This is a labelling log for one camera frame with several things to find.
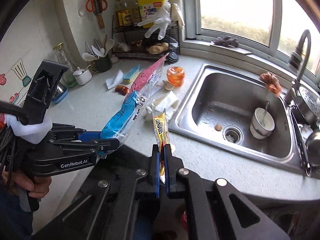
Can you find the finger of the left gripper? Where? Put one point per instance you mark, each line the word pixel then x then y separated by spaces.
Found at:
pixel 72 133
pixel 95 145

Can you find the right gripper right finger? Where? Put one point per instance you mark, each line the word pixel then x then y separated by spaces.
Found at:
pixel 174 188

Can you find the white plastic glove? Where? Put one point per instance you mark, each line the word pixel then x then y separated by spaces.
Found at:
pixel 169 12

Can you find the yellow detergent bottle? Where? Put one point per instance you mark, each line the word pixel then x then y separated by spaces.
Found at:
pixel 148 8

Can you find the garlic bulb on counter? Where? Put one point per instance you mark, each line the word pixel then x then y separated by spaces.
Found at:
pixel 114 59

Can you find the red chili sauce packet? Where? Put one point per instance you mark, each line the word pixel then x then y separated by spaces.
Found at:
pixel 121 89

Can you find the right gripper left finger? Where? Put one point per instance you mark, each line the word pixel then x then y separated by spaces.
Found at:
pixel 154 171

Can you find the stainless steel sink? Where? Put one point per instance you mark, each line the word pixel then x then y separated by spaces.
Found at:
pixel 218 109

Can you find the steel wool scrubber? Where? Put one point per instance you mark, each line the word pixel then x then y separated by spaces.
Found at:
pixel 226 41

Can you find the kitchen faucet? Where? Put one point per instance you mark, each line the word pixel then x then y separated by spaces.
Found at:
pixel 296 62

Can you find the yellow sauce packet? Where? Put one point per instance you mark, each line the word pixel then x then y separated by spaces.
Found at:
pixel 160 126

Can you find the beige plastic spoon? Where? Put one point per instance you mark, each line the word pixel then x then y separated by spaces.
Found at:
pixel 168 86

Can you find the dark green utensil mug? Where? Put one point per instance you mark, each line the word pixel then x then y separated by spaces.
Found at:
pixel 101 65

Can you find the white rice paddle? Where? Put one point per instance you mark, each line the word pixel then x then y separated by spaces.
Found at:
pixel 97 52

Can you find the cream plastic bag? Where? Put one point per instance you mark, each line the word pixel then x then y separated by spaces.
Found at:
pixel 168 103

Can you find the orange plastic jar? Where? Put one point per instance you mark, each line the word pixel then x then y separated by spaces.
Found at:
pixel 175 76

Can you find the person's left hand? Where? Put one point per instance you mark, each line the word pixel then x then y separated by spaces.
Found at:
pixel 38 187

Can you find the ginger root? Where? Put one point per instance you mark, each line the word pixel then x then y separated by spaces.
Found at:
pixel 158 48

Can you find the glass bottle gold cap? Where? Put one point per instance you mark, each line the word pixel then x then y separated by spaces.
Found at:
pixel 68 78

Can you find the white cup in sink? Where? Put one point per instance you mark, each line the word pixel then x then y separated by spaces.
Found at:
pixel 262 123

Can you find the white paper towel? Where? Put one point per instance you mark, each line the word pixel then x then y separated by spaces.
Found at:
pixel 115 80

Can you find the white ceramic sugar pot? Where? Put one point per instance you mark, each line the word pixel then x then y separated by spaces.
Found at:
pixel 82 76

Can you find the blue pink plastic bag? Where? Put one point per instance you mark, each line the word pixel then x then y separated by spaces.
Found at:
pixel 122 123

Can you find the blue rimmed steel bowl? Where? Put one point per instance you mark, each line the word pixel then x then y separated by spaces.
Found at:
pixel 60 94

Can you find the black wire rack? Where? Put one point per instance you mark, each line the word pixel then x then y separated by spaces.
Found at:
pixel 130 42

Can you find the orange scrub cloth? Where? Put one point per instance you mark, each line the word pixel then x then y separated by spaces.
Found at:
pixel 272 83

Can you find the orange handled scissors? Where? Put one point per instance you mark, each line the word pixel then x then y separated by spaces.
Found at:
pixel 97 7

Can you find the light blue rectangular lid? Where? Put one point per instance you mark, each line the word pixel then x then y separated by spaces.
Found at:
pixel 129 77

